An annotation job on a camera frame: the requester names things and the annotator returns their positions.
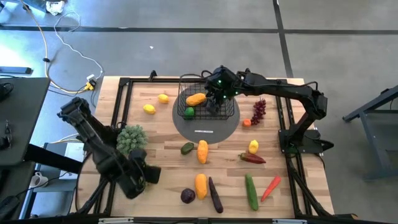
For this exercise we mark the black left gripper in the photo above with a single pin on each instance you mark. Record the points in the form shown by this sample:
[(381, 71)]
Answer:
[(133, 183)]

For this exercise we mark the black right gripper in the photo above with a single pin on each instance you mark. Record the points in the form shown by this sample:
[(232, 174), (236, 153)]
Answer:
[(222, 79)]

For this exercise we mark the orange mango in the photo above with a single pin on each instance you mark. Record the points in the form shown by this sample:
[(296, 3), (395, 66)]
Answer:
[(202, 152), (196, 99), (201, 186)]

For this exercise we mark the green lime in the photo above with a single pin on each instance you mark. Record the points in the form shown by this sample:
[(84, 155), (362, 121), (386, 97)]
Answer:
[(189, 112)]

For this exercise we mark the small orange tangerine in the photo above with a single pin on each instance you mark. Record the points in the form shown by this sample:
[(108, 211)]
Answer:
[(246, 123)]

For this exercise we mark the dark purple round fruit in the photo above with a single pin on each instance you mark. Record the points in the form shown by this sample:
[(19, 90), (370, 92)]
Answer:
[(187, 196)]

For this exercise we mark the dark green avocado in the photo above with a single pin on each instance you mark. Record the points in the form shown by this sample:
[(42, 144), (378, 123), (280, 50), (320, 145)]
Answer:
[(187, 148)]

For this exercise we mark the red grape bunch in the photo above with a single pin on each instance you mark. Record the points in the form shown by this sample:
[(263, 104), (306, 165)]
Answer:
[(259, 110)]

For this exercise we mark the yellow lemon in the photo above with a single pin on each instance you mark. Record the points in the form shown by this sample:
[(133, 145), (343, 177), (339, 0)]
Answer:
[(163, 98), (149, 109)]

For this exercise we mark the yellow lumpy fruit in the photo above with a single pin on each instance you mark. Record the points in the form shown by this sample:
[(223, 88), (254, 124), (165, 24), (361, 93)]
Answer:
[(253, 147)]

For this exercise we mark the red chili pepper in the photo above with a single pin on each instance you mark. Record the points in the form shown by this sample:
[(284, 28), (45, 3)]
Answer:
[(253, 159)]

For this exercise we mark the green cucumber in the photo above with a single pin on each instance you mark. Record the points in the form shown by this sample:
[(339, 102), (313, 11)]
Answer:
[(251, 191)]

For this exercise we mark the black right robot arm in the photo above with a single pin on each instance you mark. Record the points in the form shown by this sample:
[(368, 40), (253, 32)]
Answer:
[(289, 90)]

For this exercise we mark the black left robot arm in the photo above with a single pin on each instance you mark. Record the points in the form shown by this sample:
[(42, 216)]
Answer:
[(90, 133)]

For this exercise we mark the grey round woven placemat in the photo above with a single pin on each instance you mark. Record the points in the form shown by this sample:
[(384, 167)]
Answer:
[(214, 130)]

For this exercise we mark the white placemat label strip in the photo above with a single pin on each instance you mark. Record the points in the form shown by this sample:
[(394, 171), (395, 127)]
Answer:
[(203, 131)]

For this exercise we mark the green leafy lettuce head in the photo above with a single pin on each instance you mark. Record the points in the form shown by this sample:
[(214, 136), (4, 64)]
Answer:
[(132, 140)]

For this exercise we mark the long purple eggplant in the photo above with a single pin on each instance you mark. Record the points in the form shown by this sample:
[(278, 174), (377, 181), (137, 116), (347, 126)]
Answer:
[(215, 196)]

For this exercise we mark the white paper sheet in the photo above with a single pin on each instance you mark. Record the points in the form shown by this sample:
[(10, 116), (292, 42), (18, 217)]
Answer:
[(74, 152)]

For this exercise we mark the black desk beam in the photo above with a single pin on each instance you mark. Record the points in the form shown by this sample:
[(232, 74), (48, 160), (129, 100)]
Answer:
[(53, 158)]

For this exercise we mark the orange carrot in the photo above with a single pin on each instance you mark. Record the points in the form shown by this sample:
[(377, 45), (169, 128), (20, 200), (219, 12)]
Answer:
[(271, 188)]

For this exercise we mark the yellow plug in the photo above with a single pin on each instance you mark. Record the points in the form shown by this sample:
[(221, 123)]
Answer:
[(89, 86)]

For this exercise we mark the white mug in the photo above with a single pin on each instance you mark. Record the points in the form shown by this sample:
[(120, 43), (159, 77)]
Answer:
[(38, 180)]

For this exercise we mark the white power adapter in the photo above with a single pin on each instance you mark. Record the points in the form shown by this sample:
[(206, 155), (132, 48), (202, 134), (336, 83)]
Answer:
[(91, 77)]

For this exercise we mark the black desk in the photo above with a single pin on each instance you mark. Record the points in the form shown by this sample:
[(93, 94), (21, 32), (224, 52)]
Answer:
[(21, 118)]

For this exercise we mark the black floor device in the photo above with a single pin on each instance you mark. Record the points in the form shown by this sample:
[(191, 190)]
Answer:
[(7, 208)]

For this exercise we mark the grey metal table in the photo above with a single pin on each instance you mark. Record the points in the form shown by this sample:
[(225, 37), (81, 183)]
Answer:
[(368, 146)]

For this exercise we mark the black headphones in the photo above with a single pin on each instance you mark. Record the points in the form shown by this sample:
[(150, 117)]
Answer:
[(4, 90)]

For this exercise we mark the black flat bar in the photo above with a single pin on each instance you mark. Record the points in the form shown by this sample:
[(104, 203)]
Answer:
[(15, 70)]

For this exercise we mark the white crumpled cloth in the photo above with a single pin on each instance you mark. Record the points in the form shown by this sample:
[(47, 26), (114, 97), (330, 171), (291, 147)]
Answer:
[(56, 7)]

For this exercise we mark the black frame clamp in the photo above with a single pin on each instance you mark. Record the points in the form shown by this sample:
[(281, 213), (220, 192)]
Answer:
[(152, 75), (247, 72)]

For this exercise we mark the silver edge bracket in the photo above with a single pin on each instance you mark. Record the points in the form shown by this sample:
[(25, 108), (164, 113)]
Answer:
[(115, 221), (289, 221)]

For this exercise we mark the black aluminium table frame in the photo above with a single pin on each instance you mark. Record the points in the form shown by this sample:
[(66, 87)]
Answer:
[(122, 81)]

